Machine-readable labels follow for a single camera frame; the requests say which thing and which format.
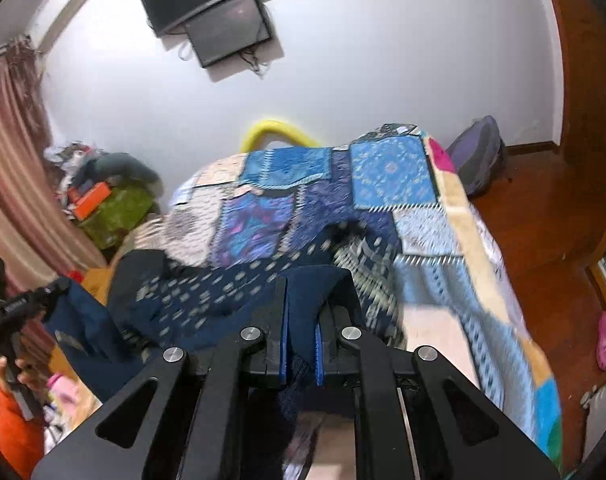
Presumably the navy patterned large garment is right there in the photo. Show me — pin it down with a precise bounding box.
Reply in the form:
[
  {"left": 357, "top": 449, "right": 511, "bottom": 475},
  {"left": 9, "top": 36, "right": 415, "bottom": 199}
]
[{"left": 42, "top": 224, "right": 409, "bottom": 480}]

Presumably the orange sleeve forearm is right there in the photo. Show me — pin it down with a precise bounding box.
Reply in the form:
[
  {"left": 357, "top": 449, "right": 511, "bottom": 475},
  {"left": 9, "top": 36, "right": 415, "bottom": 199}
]
[{"left": 0, "top": 387, "right": 45, "bottom": 479}]

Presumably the person's left hand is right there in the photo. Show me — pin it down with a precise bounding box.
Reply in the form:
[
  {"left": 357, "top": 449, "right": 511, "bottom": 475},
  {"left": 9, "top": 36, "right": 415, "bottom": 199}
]
[{"left": 0, "top": 349, "right": 50, "bottom": 401}]

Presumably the striped maroon curtain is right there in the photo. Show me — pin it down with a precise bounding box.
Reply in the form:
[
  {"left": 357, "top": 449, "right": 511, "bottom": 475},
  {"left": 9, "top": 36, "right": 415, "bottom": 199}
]
[{"left": 0, "top": 39, "right": 105, "bottom": 290}]

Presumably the black garment pile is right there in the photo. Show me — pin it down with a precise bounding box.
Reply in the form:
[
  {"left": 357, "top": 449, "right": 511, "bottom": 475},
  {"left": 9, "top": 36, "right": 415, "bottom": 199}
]
[{"left": 106, "top": 249, "right": 167, "bottom": 353}]

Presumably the orange box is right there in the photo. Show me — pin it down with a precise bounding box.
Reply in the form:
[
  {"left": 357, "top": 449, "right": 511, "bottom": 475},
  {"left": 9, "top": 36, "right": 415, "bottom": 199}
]
[{"left": 73, "top": 182, "right": 111, "bottom": 221}]

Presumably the green patterned bag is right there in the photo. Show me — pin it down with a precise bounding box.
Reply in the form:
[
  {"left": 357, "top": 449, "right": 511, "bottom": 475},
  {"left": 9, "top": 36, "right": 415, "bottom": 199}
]
[{"left": 79, "top": 185, "right": 155, "bottom": 250}]

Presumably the grey stuffed cloth bundle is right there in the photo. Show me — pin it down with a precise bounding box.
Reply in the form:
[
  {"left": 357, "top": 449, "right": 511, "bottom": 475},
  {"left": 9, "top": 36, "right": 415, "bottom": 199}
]
[{"left": 84, "top": 153, "right": 160, "bottom": 184}]

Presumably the blue patchwork bed blanket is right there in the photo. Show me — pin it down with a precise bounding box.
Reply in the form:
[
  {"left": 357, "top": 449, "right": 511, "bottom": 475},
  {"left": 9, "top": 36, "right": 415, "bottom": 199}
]
[{"left": 144, "top": 124, "right": 562, "bottom": 463}]

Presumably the grey purple backpack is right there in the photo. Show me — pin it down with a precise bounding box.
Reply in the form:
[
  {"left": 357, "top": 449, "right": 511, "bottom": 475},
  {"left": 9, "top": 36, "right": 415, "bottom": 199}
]
[{"left": 446, "top": 115, "right": 507, "bottom": 196}]

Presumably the yellow curved bed headboard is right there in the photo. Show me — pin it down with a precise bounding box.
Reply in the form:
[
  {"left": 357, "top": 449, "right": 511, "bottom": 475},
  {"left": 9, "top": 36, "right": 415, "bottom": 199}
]
[{"left": 239, "top": 119, "right": 321, "bottom": 153}]

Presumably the smaller black wall monitor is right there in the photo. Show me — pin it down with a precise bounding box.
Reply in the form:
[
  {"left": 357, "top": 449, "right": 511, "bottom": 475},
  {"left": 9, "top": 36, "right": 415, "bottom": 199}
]
[{"left": 184, "top": 0, "right": 272, "bottom": 68}]

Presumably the brown wooden door frame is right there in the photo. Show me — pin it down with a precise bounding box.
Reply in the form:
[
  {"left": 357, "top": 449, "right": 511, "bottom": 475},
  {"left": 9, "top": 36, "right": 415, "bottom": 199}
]
[{"left": 470, "top": 0, "right": 606, "bottom": 271}]

